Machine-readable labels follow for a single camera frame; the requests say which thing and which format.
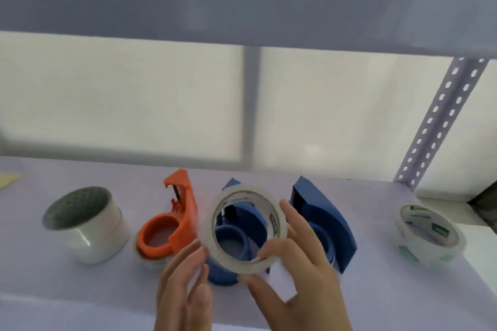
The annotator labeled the person's right hand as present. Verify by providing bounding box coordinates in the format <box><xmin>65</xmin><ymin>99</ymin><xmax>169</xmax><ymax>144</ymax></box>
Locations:
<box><xmin>238</xmin><ymin>199</ymin><xmax>355</xmax><ymax>331</ymax></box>

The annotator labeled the person's left hand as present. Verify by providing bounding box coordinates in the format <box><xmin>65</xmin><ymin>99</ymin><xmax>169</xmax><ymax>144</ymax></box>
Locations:
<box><xmin>155</xmin><ymin>239</ymin><xmax>214</xmax><ymax>331</ymax></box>

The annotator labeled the orange tape dispenser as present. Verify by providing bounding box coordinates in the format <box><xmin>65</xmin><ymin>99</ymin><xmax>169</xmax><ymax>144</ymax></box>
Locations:
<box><xmin>135</xmin><ymin>169</ymin><xmax>199</xmax><ymax>262</ymax></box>

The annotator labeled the blue tape dispenser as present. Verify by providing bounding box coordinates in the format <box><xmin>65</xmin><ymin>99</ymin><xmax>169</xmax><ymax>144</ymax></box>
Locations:
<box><xmin>289</xmin><ymin>176</ymin><xmax>357</xmax><ymax>275</ymax></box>
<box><xmin>207</xmin><ymin>177</ymin><xmax>273</xmax><ymax>287</ymax></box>

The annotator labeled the wide white tape roll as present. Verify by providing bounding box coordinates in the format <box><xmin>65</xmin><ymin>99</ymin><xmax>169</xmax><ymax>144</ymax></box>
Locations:
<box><xmin>42</xmin><ymin>186</ymin><xmax>131</xmax><ymax>266</ymax></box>

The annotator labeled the grey vertical bar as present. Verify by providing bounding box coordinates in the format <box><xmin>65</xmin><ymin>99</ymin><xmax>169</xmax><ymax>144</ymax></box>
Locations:
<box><xmin>242</xmin><ymin>0</ymin><xmax>269</xmax><ymax>169</ymax></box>

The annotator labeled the clear tape roll green label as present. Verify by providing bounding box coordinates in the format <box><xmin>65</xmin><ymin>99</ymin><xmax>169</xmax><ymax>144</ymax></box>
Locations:
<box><xmin>396</xmin><ymin>205</ymin><xmax>467</xmax><ymax>266</ymax></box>

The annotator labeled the yellow paper piece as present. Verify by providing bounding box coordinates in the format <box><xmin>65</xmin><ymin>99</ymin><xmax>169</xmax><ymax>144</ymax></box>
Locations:
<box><xmin>0</xmin><ymin>173</ymin><xmax>23</xmax><ymax>190</ymax></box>

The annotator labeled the dark object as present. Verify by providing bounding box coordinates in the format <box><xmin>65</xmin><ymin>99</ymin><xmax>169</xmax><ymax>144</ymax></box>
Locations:
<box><xmin>467</xmin><ymin>183</ymin><xmax>497</xmax><ymax>235</ymax></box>

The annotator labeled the grey metal shelf beam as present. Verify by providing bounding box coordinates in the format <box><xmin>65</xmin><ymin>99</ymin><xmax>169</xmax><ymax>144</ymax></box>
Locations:
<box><xmin>0</xmin><ymin>0</ymin><xmax>497</xmax><ymax>58</ymax></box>

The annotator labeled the perforated grey shelf post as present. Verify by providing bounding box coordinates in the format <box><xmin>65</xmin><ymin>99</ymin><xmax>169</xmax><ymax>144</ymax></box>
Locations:
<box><xmin>393</xmin><ymin>56</ymin><xmax>490</xmax><ymax>190</ymax></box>

